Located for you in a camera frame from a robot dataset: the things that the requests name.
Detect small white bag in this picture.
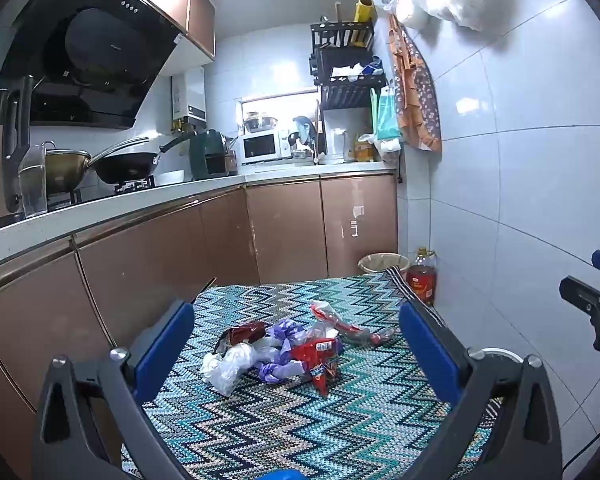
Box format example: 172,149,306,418
375,137,404,161

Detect woven wastebasket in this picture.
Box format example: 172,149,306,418
357,252,411,276

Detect dark red snack wrapper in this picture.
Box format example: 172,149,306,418
215,321,269,357

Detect teal plastic bag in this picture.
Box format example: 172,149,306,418
370,86,404,144

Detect white plastic bag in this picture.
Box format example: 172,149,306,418
200,342,259,397

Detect purple plastic bag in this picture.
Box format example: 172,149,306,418
275,317,314,347
258,355,309,386

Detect white kitchen countertop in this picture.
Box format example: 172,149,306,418
0,160,399,274

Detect white microwave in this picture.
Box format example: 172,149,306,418
236,129,292,165

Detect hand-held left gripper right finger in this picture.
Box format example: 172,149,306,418
399,299,563,480

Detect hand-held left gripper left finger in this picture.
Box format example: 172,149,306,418
32,300,196,480

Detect red and white wrapper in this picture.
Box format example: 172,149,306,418
310,300,352,335

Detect glass pitcher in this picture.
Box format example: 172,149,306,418
19,144,50,219

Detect green countertop appliance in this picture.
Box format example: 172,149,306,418
189,129,227,181

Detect black upright handle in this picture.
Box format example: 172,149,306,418
2,76,35,214

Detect white water heater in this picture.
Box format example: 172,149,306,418
171,66,207,129

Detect blue grey cloth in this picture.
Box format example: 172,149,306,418
292,116,316,151

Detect black range hood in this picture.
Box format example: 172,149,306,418
0,0,184,130

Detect zigzag patterned tablecloth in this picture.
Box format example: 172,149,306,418
122,267,506,480

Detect gas stove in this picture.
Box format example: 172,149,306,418
45,175,157,211

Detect clear wrapper with red print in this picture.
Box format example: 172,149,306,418
337,322,399,347

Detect steel pots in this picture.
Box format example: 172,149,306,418
243,111,280,135

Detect cooking oil bottle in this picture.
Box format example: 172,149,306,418
406,246,439,307

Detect black wok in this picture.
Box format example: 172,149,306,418
93,132,199,185

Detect golden pot with steel handle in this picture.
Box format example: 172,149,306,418
40,136,151,197

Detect orange floral apron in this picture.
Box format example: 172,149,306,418
387,12,442,154

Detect yellow roll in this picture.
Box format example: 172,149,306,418
354,0,379,47

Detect black dish rack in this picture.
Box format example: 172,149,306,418
308,20,387,162

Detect brown upper wall cabinets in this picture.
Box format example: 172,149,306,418
75,0,216,61

